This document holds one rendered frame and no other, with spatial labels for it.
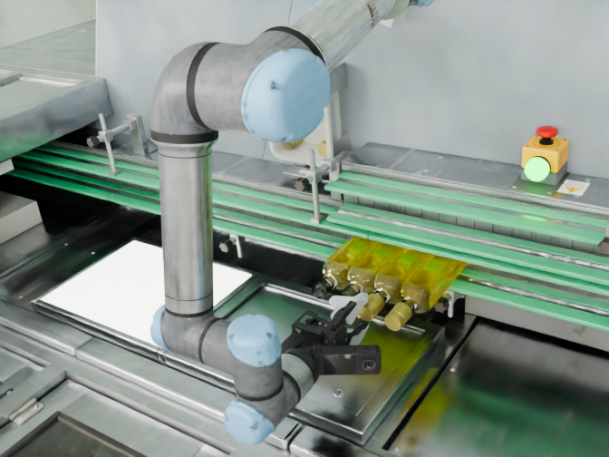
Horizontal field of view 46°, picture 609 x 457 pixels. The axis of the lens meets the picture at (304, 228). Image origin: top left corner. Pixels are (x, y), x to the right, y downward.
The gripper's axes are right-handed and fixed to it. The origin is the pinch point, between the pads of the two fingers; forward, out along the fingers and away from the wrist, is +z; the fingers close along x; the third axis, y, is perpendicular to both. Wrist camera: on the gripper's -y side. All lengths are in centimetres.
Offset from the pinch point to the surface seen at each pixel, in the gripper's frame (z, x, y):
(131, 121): 28, -16, 86
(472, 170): 33.5, -15.4, -6.4
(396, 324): -0.9, 0.1, -6.5
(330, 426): -16.7, 13.7, -1.3
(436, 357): 10.7, 15.2, -8.9
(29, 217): 12, 12, 119
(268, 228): 23.5, 3.8, 40.3
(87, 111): 31, -15, 107
